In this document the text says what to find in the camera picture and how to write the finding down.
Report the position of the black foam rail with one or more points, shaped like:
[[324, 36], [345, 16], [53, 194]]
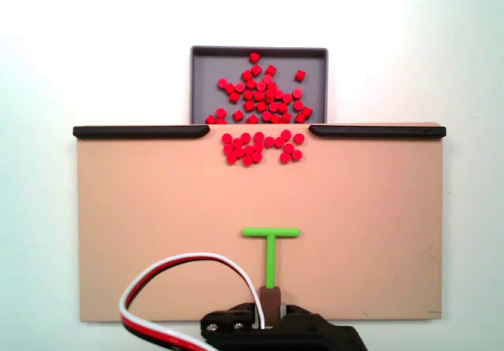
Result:
[[378, 131], [138, 131]]

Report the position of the red cylindrical granule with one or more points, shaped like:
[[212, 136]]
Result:
[[227, 138], [267, 78], [286, 134], [240, 87], [236, 143], [297, 154], [279, 142], [284, 157], [298, 105], [299, 138], [249, 150], [300, 75], [245, 137], [297, 93], [230, 88], [256, 69], [269, 141], [300, 118], [247, 160], [234, 97], [258, 136], [257, 156], [210, 119], [307, 111], [239, 152], [221, 112], [270, 69], [247, 75], [258, 146], [231, 158], [254, 57], [237, 115], [228, 148], [289, 148], [222, 83]]

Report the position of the beige flat board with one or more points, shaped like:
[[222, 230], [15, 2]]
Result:
[[157, 229]]

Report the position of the grey rectangular tray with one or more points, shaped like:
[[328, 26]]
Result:
[[204, 75]]

